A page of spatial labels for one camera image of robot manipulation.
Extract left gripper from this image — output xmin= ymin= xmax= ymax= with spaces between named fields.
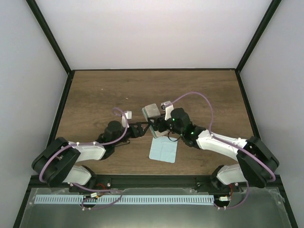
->
xmin=113 ymin=122 xmax=150 ymax=146

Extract grey glasses case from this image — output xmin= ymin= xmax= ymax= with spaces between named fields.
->
xmin=142 ymin=104 xmax=169 ymax=138

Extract light blue cleaning cloth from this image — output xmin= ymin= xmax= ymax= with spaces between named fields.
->
xmin=149 ymin=136 xmax=178 ymax=163

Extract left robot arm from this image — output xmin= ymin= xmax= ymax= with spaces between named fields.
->
xmin=31 ymin=121 xmax=150 ymax=192

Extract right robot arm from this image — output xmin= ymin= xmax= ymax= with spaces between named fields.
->
xmin=142 ymin=107 xmax=279 ymax=191

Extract clear plastic sheet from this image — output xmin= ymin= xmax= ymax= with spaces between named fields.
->
xmin=20 ymin=188 xmax=291 ymax=228

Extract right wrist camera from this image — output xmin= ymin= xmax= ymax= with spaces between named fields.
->
xmin=161 ymin=101 xmax=174 ymax=121

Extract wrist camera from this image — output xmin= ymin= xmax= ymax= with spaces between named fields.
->
xmin=122 ymin=111 xmax=132 ymax=128
xmin=161 ymin=101 xmax=174 ymax=121

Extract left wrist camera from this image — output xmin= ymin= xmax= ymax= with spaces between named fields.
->
xmin=122 ymin=111 xmax=132 ymax=128

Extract black aluminium frame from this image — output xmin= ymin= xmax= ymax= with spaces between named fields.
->
xmin=11 ymin=0 xmax=300 ymax=228

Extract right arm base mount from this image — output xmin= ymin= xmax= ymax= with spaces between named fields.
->
xmin=194 ymin=175 xmax=235 ymax=194

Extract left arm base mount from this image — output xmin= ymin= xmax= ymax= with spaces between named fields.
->
xmin=69 ymin=175 xmax=111 ymax=194

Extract light blue slotted cable duct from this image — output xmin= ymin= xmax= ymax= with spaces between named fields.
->
xmin=34 ymin=195 xmax=214 ymax=205

